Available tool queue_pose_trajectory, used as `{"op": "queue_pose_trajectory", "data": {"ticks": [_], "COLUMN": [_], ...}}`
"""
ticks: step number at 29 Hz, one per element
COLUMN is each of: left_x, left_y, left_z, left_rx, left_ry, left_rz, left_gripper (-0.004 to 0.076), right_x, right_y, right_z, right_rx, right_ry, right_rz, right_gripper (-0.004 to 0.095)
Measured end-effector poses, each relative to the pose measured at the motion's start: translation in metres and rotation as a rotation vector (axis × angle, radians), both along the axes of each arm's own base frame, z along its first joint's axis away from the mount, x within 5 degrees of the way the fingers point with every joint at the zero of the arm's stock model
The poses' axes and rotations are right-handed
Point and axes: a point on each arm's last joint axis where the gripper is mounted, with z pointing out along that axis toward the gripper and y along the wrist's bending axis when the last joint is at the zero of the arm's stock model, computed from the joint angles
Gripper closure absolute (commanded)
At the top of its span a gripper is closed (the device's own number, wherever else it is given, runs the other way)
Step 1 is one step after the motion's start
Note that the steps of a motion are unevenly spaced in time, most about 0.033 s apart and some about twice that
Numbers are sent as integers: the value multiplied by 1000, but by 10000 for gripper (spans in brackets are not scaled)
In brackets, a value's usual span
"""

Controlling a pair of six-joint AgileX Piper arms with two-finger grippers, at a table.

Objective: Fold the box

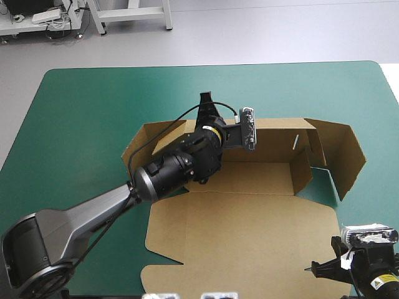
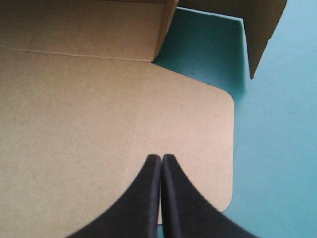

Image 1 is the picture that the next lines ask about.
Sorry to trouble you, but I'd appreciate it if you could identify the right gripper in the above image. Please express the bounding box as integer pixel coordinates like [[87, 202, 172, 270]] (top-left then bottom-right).
[[304, 235, 356, 283]]

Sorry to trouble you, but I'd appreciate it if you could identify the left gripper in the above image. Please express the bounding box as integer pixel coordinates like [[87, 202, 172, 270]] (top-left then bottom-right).
[[195, 91, 226, 133]]

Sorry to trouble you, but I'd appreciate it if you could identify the brown cardboard box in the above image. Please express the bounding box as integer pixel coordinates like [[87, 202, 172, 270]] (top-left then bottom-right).
[[121, 117, 368, 299]]

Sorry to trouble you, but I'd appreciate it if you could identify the white flat device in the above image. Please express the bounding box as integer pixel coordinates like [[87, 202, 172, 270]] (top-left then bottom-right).
[[31, 8, 64, 26]]

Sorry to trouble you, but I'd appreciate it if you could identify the white equipment cart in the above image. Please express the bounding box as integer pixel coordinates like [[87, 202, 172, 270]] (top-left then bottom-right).
[[0, 0, 84, 40]]

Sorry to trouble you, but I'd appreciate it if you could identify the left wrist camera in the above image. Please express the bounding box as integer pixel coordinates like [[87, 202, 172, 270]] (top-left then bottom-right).
[[238, 107, 258, 152]]

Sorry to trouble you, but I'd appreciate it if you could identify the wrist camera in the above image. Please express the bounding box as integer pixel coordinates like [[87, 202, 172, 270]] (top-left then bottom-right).
[[238, 107, 258, 152], [340, 222, 399, 247]]

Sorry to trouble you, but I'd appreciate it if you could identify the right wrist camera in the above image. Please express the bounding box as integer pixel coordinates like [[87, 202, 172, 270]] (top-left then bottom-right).
[[340, 222, 399, 247]]

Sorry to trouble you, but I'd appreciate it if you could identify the white metal frame stand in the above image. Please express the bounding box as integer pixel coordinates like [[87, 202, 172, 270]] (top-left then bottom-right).
[[88, 0, 174, 36]]

